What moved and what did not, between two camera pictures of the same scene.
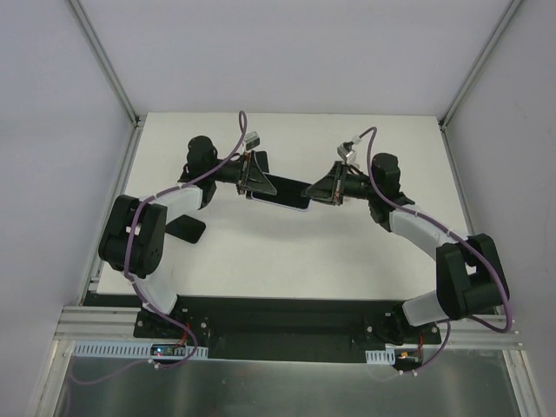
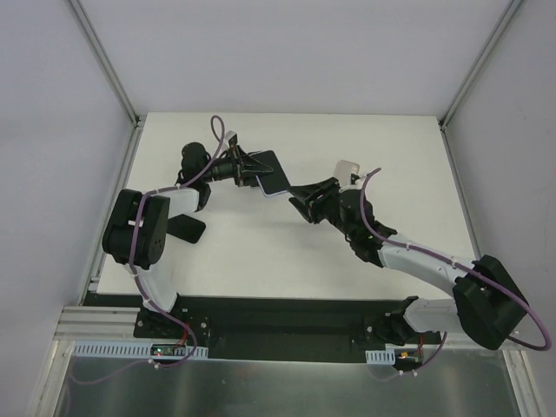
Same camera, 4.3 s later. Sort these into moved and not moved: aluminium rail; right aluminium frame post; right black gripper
Moved: right black gripper
Not moved: right aluminium frame post; aluminium rail
